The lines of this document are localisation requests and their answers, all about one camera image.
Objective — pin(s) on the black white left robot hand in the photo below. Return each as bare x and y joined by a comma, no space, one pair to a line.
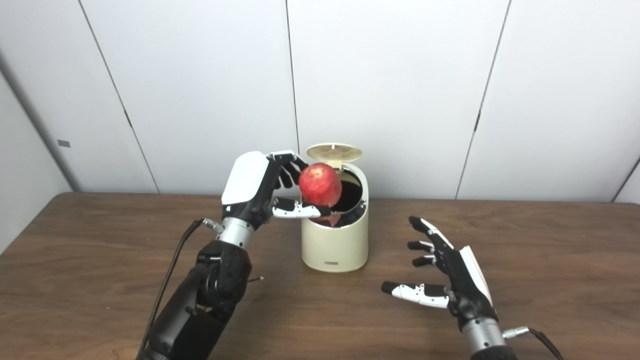
247,185

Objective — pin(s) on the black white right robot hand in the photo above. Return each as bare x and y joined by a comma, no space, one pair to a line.
467,285

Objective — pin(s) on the red apple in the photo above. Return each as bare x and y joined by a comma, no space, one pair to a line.
320,185

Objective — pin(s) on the round cream bin lid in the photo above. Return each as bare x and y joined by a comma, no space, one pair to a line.
334,151

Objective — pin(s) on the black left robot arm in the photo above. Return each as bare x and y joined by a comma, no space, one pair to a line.
210,290

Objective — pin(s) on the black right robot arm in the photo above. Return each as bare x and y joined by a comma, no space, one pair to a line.
485,342

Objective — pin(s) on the cream-colored bin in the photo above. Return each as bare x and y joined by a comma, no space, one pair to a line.
335,247

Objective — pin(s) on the small grey wall sticker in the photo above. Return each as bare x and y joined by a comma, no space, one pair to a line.
64,143

